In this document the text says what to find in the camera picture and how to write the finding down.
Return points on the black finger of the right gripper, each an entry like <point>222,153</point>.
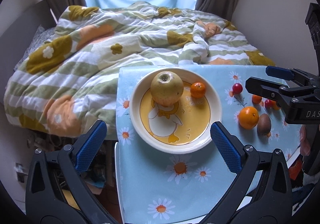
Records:
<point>271,90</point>

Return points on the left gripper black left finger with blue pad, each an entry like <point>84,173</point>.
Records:
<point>55,191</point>

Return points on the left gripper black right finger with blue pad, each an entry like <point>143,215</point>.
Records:
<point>261,191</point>

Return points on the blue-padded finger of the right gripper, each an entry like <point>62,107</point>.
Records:
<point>297,76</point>

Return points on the red cherry tomato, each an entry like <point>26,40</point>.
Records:
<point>268,104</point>
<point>237,89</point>

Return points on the small orange tangerine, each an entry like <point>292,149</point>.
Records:
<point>256,99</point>
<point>198,90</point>

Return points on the brown kiwi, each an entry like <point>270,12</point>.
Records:
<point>264,125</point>

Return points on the large orange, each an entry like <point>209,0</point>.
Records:
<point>248,117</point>

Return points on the large yellow pear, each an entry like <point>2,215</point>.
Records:
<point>166,88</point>

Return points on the orange tomato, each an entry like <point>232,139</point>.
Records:
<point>275,106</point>

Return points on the person's right hand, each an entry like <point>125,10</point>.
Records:
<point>305,147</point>

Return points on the cream bowl with duck print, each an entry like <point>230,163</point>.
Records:
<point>178,129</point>

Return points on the striped floral quilt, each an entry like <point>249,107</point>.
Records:
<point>71,79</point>

